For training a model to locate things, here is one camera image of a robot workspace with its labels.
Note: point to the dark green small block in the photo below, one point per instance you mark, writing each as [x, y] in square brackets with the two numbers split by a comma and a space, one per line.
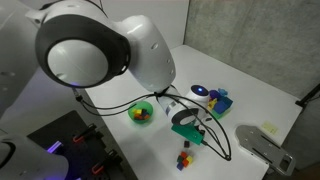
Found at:
[186, 144]
[144, 112]

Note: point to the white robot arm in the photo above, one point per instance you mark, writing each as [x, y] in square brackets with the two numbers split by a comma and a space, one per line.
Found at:
[143, 50]

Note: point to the yellow small block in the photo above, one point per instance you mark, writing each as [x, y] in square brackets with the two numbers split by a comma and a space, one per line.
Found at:
[190, 159]
[137, 111]

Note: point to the green plastic bowl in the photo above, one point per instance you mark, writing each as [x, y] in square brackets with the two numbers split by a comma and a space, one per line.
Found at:
[132, 117]

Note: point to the blue small block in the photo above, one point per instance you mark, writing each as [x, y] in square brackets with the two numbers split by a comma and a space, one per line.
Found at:
[180, 166]

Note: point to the yellow toy piece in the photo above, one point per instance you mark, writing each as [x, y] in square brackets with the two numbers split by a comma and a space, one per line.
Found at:
[212, 104]

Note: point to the purple toy piece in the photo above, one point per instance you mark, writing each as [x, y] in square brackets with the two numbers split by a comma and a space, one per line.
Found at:
[214, 94]

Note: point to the light blue toy piece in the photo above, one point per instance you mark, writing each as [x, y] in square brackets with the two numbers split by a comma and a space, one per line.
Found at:
[223, 91]

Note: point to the green toy piece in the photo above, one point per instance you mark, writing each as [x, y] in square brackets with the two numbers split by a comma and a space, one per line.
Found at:
[218, 115]

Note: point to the blue toy cube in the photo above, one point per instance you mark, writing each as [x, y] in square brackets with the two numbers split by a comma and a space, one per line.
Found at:
[222, 106]

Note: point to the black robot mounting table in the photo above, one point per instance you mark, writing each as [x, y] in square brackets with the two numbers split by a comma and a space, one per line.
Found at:
[66, 146]

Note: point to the yellow sticky note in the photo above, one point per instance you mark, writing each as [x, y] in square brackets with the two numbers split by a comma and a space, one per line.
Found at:
[270, 128]

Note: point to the grey metal mounting plate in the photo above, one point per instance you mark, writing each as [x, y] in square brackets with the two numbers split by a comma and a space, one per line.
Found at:
[263, 145]

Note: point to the black pole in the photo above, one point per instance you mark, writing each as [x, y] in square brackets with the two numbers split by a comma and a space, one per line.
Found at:
[310, 96]

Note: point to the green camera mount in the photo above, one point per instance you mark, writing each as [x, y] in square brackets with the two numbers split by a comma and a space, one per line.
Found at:
[186, 132]

